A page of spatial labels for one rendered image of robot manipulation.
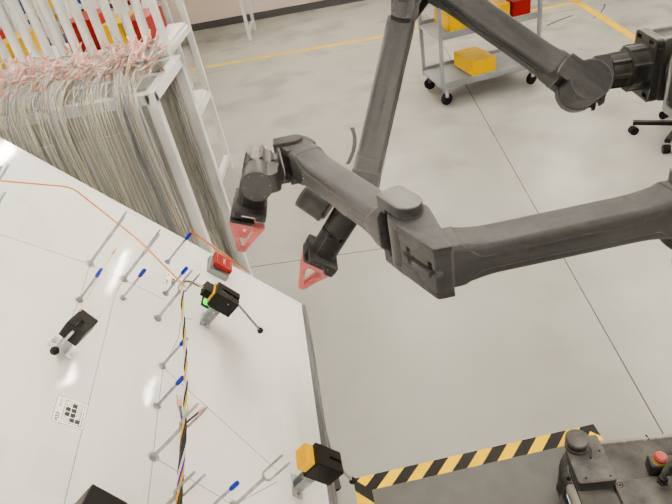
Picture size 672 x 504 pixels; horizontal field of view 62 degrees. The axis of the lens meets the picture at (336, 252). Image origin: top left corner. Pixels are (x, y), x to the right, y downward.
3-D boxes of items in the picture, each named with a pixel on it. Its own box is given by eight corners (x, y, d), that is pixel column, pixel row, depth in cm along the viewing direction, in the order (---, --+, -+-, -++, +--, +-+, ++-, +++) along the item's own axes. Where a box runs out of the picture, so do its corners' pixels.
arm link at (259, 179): (310, 174, 110) (301, 132, 106) (313, 200, 100) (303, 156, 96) (250, 185, 110) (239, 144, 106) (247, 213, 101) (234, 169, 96)
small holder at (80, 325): (24, 363, 86) (46, 334, 84) (58, 333, 95) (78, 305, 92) (50, 381, 87) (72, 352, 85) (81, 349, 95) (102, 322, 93)
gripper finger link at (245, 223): (222, 254, 110) (230, 213, 106) (226, 236, 117) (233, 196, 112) (257, 260, 112) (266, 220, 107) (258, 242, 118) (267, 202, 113)
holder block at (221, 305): (228, 317, 122) (239, 305, 120) (206, 305, 120) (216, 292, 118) (230, 306, 125) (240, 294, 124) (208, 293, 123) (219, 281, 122)
